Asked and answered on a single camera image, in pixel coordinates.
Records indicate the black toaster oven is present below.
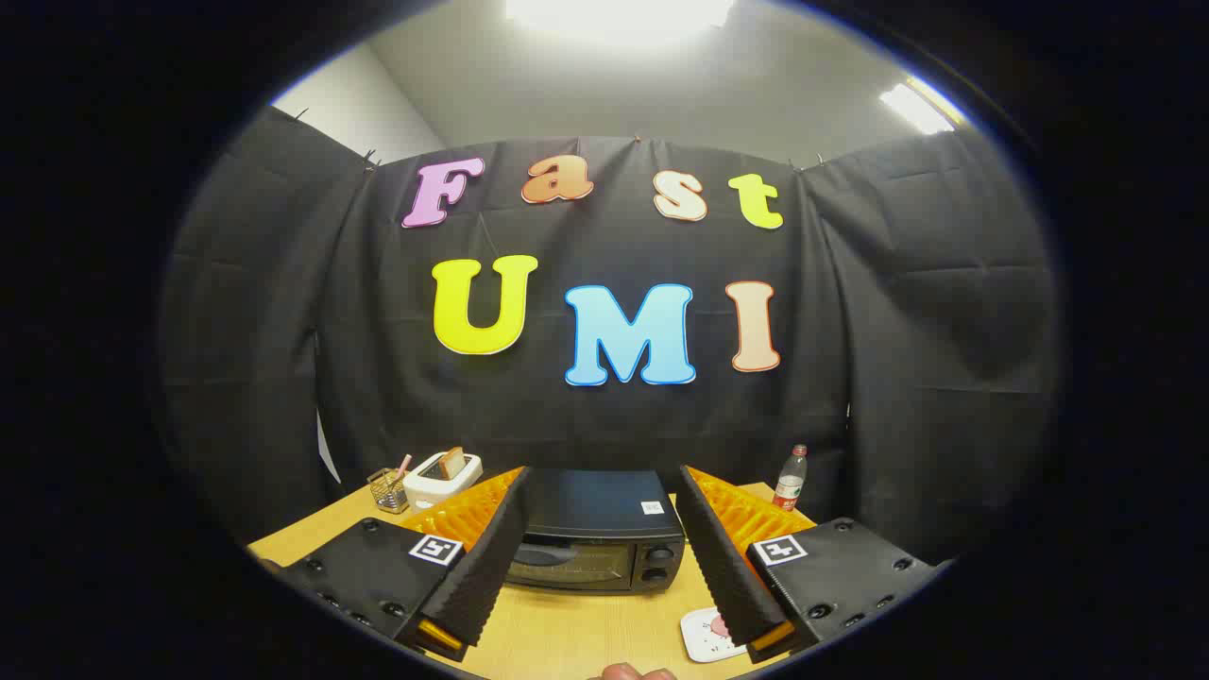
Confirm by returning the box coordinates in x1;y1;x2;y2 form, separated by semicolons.
503;468;687;594

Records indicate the white pop-up toaster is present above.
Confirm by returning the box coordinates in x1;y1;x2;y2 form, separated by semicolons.
403;451;484;514

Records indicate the wire mesh holder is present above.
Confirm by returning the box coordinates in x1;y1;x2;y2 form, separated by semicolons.
367;467;410;514

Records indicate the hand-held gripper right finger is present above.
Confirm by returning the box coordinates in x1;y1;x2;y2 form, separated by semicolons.
676;465;945;664

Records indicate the red label plastic water bottle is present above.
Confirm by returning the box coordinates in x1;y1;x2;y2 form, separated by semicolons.
773;444;809;511

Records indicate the ceiling light panel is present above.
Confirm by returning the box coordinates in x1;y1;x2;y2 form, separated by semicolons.
880;80;957;135
505;0;738;39

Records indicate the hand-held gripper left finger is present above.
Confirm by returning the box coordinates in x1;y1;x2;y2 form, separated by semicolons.
281;466;532;662

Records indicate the white square plate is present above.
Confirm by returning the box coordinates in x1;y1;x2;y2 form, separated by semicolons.
680;607;752;664

